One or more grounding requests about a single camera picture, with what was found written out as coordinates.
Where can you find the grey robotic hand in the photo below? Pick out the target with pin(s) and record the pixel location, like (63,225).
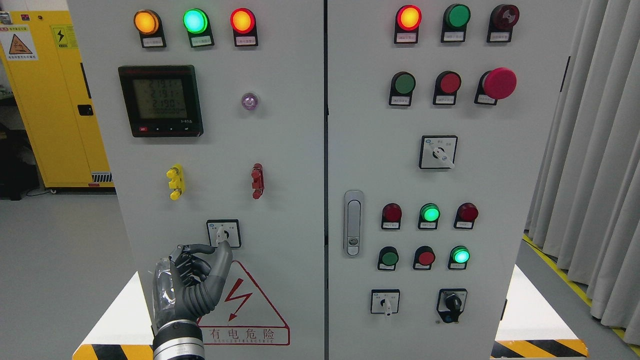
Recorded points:
(188,283)

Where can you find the white rotary light switch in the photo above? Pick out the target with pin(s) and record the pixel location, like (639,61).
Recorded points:
(224,229)

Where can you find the silver black robot forearm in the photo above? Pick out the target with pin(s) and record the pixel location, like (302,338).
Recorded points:
(178,340)

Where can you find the amber indicator light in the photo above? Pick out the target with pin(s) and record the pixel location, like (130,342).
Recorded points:
(150,29)

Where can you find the red electric danger sticker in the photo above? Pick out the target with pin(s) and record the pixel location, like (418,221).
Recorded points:
(244,315)

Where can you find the black digital power meter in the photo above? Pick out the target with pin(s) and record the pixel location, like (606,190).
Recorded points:
(161,100)

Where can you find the small clear lamp bulb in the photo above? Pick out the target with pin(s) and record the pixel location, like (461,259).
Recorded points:
(250,101)

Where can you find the dark red indicator light left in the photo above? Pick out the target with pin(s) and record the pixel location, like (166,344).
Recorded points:
(391,217)

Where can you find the dark red indicator light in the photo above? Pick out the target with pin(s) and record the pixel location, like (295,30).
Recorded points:
(391,217)
(465,217)

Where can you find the grey electrical control cabinet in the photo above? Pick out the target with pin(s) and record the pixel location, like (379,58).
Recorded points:
(322,71)

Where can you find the red push button lower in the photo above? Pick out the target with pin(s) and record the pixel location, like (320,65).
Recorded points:
(424,258)

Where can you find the red push button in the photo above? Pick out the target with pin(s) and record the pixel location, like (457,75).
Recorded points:
(424,258)
(446,88)

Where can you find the green lit indicator light middle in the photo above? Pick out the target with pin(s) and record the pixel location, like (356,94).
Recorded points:
(428,217)

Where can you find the green lit indicator light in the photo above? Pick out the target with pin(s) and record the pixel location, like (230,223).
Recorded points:
(428,217)
(198,28)

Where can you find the green lit indicator light left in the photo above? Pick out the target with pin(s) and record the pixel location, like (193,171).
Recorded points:
(198,28)

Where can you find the red lit indicator light left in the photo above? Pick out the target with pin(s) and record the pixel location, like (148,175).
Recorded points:
(244,27)

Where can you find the red lit indicator light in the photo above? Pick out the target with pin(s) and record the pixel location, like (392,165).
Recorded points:
(407,21)
(244,27)

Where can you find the green lit push button lower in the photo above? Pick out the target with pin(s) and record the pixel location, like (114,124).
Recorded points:
(458,258)

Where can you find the yellow safety storage cabinet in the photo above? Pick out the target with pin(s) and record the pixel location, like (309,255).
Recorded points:
(41,55)

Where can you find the dark red indicator light right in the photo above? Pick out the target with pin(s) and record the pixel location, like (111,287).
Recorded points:
(465,217)

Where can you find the green push button upper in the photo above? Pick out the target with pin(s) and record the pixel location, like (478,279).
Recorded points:
(402,86)

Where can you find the red push button upper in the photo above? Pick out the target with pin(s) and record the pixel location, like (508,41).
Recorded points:
(446,88)

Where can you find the red lit indicator light right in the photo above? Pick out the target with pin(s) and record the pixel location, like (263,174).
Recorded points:
(407,21)

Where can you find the red emergency stop mushroom button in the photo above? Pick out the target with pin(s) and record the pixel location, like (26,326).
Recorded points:
(494,85)

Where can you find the dark green indicator light top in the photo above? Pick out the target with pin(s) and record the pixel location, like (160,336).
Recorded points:
(454,24)

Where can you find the grey curtain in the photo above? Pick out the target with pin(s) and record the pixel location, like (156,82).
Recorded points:
(586,206)

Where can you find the dark red buzzer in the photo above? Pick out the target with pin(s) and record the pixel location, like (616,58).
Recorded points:
(501,24)

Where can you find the yellow terminal post block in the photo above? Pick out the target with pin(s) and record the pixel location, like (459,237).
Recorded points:
(176,181)

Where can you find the red terminal post block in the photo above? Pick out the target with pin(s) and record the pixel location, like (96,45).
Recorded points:
(258,184)

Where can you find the silver cabinet door handle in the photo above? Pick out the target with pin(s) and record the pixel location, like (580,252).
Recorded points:
(352,220)

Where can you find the white rotary selector switch lower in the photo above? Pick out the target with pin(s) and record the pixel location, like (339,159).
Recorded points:
(385,301)

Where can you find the white rotary selector switch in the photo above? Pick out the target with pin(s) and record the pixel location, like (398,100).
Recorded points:
(437,152)
(385,301)

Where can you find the black knob selector switch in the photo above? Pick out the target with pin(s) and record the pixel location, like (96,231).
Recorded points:
(451,303)

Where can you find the white rotary selector switch upper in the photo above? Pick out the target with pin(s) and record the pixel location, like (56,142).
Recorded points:
(437,152)

